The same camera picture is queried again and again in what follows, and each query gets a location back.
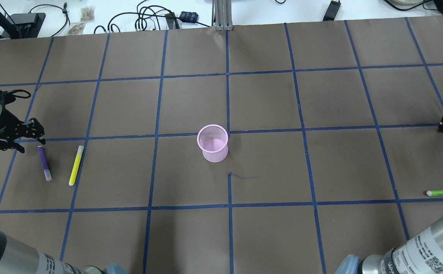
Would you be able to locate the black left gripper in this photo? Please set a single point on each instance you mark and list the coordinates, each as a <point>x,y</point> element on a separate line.
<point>3,124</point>

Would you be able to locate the purple marker pen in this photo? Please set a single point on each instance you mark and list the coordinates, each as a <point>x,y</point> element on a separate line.
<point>44,163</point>

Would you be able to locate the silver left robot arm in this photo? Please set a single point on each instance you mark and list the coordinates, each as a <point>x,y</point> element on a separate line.
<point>15,256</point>

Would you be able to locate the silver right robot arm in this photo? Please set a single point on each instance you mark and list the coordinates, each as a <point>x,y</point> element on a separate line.
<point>414,158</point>

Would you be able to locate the pink mesh cup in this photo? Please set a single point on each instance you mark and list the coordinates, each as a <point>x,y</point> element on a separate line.
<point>212,139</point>

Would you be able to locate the yellow highlighter pen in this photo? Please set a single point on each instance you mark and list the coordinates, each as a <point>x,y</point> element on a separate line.
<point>76,166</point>

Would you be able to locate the small plastic bag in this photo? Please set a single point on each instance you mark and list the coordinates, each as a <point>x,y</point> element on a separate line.
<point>87,14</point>
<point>76,29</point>

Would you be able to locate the black power adapter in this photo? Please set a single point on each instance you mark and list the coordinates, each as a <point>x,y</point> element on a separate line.
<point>332,10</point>

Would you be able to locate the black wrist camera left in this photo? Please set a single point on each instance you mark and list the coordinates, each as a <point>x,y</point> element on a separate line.
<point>7,97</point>

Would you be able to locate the black camera stand base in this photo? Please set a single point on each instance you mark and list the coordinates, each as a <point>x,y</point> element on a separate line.
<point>27,24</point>

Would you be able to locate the aluminium frame post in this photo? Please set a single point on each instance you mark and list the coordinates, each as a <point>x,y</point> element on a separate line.
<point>222,15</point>

